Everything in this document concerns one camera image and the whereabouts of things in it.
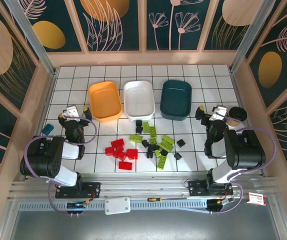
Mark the aluminium mounting rail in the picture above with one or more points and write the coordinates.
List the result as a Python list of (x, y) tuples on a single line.
[(143, 190)]

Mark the green lego brick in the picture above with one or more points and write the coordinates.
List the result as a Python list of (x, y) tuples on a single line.
[(169, 140), (146, 127), (162, 162), (153, 131), (136, 138), (153, 141), (164, 147)]

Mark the small electronics board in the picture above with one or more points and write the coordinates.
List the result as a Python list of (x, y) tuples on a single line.
[(77, 205)]

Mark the teal plastic container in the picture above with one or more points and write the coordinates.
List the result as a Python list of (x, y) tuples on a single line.
[(176, 100)]

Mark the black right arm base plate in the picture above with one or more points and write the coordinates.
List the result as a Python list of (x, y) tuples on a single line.
[(196, 188)]

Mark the aluminium frame post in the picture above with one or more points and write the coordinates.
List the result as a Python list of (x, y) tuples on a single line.
[(252, 37), (32, 37)]

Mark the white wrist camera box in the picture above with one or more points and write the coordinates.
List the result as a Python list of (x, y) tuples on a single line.
[(71, 111), (219, 112)]

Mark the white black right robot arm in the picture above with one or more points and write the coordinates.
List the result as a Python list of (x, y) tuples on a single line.
[(246, 152)]

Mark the red white small box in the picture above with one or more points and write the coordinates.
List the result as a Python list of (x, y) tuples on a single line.
[(257, 199)]

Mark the white rectangular plate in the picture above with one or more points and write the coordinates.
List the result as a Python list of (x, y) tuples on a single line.
[(117, 205)]

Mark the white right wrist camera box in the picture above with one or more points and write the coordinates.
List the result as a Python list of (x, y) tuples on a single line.
[(219, 112)]

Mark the orange plastic container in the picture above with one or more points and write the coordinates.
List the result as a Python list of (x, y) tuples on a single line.
[(104, 100)]

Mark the white plastic container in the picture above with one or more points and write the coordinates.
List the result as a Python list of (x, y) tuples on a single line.
[(138, 100)]

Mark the paper cup with black lid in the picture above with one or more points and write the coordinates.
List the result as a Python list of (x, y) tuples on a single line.
[(238, 113)]

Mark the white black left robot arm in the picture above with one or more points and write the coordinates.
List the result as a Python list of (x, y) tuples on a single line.
[(43, 160)]

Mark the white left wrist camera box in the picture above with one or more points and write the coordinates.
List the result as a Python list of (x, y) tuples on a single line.
[(71, 111)]

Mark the teal lego brick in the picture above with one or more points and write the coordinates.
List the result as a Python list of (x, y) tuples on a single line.
[(47, 129)]

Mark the yellow black screwdriver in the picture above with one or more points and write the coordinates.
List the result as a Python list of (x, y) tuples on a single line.
[(154, 199)]

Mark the electronics board with yellow connector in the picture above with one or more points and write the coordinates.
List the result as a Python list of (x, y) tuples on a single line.
[(216, 203)]

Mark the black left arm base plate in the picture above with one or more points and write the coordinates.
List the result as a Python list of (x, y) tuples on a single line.
[(93, 190)]

